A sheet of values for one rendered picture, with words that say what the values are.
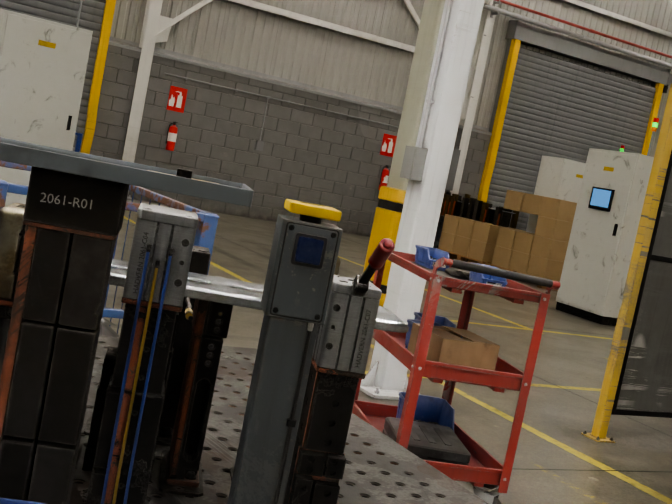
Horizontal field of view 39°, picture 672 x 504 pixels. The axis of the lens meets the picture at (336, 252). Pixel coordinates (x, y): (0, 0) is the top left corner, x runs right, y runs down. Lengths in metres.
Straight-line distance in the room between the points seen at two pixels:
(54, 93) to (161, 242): 8.27
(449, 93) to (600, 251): 6.42
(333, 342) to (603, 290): 10.16
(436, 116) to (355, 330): 4.04
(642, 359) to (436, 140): 1.71
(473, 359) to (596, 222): 8.17
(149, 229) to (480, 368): 2.37
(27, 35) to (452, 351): 6.70
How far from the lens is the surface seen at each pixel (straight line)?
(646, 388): 5.76
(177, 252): 1.22
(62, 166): 1.02
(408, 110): 8.58
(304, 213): 1.07
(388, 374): 5.36
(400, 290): 5.27
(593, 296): 11.46
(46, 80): 9.44
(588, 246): 11.61
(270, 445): 1.12
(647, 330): 5.65
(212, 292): 1.34
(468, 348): 3.47
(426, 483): 1.70
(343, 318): 1.25
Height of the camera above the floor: 1.21
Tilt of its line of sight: 5 degrees down
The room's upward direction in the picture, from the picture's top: 11 degrees clockwise
